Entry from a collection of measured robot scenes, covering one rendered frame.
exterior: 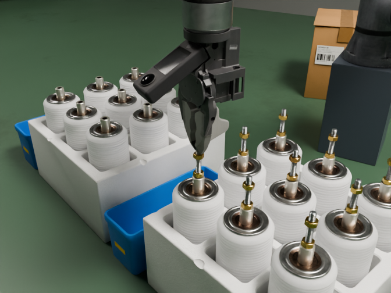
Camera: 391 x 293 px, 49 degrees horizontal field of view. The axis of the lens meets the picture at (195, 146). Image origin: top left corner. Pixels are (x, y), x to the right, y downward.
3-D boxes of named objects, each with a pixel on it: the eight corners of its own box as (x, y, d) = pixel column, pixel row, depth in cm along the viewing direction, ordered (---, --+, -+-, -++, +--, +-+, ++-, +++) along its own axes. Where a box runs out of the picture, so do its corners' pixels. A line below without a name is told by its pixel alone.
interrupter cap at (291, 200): (267, 204, 75) (268, 201, 75) (269, 180, 82) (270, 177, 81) (312, 209, 74) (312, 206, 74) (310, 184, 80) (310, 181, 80)
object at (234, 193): (251, 256, 89) (257, 185, 80) (209, 242, 92) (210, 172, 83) (265, 228, 96) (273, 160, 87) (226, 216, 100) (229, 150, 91)
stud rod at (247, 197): (249, 212, 71) (252, 174, 67) (249, 216, 70) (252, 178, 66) (242, 212, 71) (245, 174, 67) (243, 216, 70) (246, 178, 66)
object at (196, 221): (201, 238, 93) (201, 169, 84) (231, 264, 87) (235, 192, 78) (164, 258, 88) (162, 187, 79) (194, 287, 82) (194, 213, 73)
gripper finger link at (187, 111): (219, 143, 77) (221, 96, 72) (191, 152, 74) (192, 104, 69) (209, 135, 79) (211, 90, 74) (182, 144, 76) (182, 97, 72)
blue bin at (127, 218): (202, 201, 117) (203, 164, 110) (231, 221, 109) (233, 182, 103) (106, 253, 99) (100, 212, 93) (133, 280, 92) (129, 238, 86)
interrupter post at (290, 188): (283, 197, 77) (284, 182, 75) (283, 189, 79) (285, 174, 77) (296, 199, 77) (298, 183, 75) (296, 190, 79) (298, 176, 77)
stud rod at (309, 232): (310, 253, 62) (318, 213, 59) (305, 256, 62) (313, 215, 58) (306, 249, 63) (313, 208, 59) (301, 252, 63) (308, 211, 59)
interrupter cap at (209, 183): (201, 174, 83) (201, 171, 83) (227, 192, 78) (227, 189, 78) (169, 189, 79) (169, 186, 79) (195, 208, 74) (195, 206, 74)
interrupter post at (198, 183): (199, 185, 80) (199, 171, 78) (207, 191, 79) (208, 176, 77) (189, 190, 79) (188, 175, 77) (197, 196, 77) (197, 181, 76)
